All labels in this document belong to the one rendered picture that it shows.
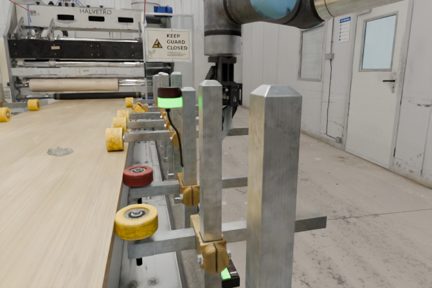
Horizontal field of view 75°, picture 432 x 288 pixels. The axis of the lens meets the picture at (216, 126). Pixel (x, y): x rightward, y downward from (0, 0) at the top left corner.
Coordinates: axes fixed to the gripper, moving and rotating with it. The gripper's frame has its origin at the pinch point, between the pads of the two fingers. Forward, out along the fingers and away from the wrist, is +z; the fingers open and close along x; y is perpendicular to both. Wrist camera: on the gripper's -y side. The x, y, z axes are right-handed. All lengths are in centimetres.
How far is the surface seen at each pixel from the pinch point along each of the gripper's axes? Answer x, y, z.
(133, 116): -25, -80, 6
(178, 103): -10.7, -0.8, -8.7
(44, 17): -111, -260, -70
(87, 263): -28.2, 30.2, 10.8
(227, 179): 3.9, -5.7, 14.9
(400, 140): 265, -180, 61
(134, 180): -22.4, -3.2, 11.8
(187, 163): -8.6, -1.4, 7.6
